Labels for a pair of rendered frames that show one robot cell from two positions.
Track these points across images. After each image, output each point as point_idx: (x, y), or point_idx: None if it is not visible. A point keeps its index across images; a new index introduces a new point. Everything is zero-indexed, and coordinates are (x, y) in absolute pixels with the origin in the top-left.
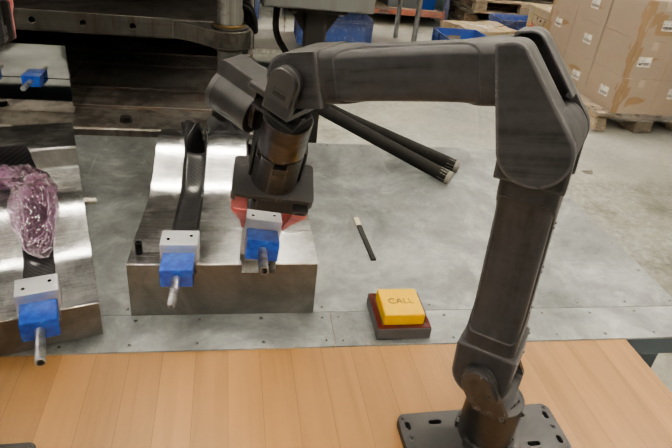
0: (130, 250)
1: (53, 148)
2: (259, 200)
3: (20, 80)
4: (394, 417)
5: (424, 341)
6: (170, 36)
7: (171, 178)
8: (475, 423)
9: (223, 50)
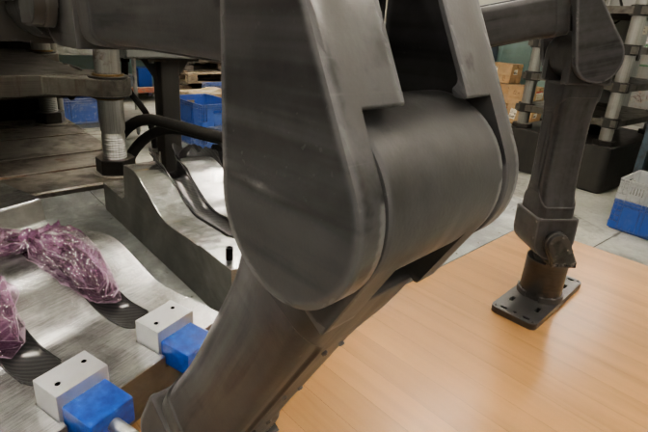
0: (160, 283)
1: (15, 205)
2: None
3: None
4: (486, 309)
5: (445, 261)
6: (40, 94)
7: (173, 202)
8: (548, 281)
9: (110, 98)
